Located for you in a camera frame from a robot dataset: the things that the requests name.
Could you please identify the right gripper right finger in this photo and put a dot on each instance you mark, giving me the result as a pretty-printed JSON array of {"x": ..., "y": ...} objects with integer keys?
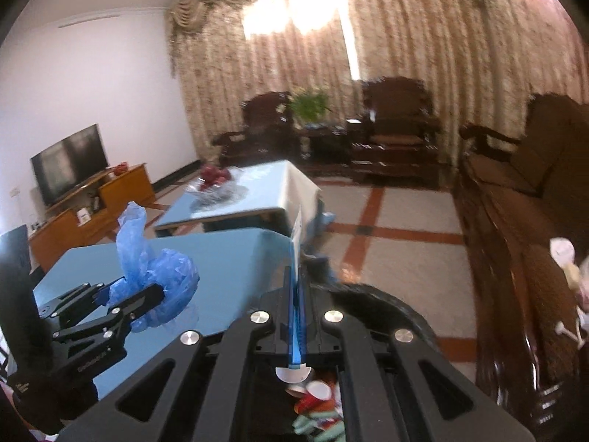
[{"x": 466, "y": 413}]

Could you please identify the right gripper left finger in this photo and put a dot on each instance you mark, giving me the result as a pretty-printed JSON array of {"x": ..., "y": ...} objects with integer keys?
[{"x": 222, "y": 388}]

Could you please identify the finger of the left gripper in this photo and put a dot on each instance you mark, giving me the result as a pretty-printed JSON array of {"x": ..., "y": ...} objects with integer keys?
[
  {"x": 119, "y": 316},
  {"x": 77, "y": 303}
]

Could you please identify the red paper cup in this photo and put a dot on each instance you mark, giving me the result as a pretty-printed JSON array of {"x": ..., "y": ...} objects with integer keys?
[{"x": 315, "y": 393}]

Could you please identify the green rubber glove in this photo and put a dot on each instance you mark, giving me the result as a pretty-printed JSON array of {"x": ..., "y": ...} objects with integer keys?
[{"x": 320, "y": 426}]

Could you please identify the blue plastic bag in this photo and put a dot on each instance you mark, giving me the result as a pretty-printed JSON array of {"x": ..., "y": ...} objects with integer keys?
[{"x": 142, "y": 266}]

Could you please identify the blue toothpaste box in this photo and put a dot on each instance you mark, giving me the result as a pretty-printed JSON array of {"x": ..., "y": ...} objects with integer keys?
[{"x": 293, "y": 325}]

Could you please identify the wooden TV cabinet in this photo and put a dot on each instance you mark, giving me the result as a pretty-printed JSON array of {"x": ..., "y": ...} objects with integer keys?
[{"x": 89, "y": 212}]

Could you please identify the black bin with liner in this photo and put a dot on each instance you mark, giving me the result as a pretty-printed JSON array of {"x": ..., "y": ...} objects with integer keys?
[{"x": 383, "y": 389}]

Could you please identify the blue tablecloth near table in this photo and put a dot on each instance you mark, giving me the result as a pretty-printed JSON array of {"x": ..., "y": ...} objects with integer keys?
[{"x": 236, "y": 267}]

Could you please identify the red ornament on cabinet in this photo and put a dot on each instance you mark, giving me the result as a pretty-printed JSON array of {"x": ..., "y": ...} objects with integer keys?
[{"x": 120, "y": 169}]

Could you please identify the flat screen television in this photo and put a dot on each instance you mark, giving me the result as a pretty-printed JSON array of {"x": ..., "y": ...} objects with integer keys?
[{"x": 67, "y": 164}]

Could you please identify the glass fruit bowl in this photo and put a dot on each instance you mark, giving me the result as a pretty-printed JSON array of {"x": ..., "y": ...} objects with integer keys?
[{"x": 217, "y": 196}]

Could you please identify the red apples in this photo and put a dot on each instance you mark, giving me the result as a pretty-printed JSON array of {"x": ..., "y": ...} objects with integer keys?
[{"x": 211, "y": 176}]

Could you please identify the blue cloth coffee table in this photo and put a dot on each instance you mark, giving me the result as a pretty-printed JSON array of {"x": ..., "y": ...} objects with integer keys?
[{"x": 275, "y": 191}]

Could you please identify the white paper cup on sofa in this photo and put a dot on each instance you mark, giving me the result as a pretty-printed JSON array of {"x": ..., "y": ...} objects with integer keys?
[{"x": 562, "y": 251}]

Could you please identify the clear plastic bag on sofa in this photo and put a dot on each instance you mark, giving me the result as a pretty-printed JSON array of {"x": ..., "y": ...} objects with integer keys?
[{"x": 583, "y": 285}]

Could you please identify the dark wooden sofa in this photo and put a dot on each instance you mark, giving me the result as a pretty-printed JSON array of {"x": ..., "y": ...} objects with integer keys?
[{"x": 511, "y": 205}]

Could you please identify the right dark wooden armchair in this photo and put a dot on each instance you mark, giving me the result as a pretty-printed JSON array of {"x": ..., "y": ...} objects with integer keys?
[{"x": 396, "y": 134}]

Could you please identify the dark wooden armchair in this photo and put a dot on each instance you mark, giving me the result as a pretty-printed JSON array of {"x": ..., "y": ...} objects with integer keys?
[
  {"x": 268, "y": 133},
  {"x": 396, "y": 134}
]

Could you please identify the left dark wooden armchair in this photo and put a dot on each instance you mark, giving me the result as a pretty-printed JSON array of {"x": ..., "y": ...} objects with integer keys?
[{"x": 268, "y": 133}]

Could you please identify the dark wooden side table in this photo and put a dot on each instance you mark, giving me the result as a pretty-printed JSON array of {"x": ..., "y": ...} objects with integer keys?
[{"x": 328, "y": 144}]

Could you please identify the green potted plant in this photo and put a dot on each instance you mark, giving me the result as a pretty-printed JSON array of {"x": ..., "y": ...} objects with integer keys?
[{"x": 308, "y": 105}]

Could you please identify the floral beige curtains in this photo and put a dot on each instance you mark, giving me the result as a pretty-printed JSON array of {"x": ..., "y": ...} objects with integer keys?
[{"x": 479, "y": 59}]

